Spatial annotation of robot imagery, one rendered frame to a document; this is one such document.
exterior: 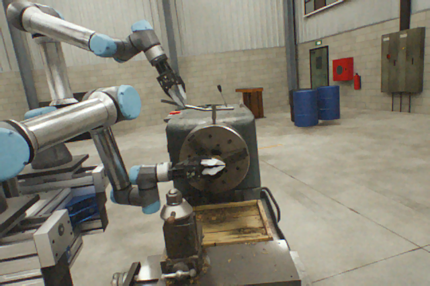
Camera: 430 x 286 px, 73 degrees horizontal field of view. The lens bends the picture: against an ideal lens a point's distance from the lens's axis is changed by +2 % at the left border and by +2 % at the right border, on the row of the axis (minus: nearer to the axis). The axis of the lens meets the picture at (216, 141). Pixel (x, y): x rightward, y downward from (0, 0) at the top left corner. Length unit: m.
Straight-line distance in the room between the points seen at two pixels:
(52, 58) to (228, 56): 10.59
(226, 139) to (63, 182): 0.69
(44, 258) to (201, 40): 11.02
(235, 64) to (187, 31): 2.21
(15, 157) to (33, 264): 0.28
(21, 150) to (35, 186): 0.61
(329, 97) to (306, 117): 1.02
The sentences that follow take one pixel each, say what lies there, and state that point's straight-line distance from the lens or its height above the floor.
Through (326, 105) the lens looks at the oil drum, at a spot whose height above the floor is 0.40.
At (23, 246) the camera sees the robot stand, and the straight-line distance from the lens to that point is 0.87.
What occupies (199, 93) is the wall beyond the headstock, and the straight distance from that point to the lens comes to 11.41.
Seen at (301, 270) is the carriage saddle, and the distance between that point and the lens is 0.84.
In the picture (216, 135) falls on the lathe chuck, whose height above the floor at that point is 1.19.
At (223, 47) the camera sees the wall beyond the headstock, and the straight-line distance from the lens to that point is 11.84.
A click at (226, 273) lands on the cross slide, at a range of 0.77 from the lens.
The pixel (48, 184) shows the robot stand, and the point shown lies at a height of 1.09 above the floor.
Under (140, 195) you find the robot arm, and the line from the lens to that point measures 1.17.
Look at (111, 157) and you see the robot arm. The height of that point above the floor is 1.19.
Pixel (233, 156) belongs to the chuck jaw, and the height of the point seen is 1.10.
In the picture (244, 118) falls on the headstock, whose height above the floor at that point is 1.23.
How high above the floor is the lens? 1.43
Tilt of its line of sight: 12 degrees down
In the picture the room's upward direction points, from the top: 7 degrees counter-clockwise
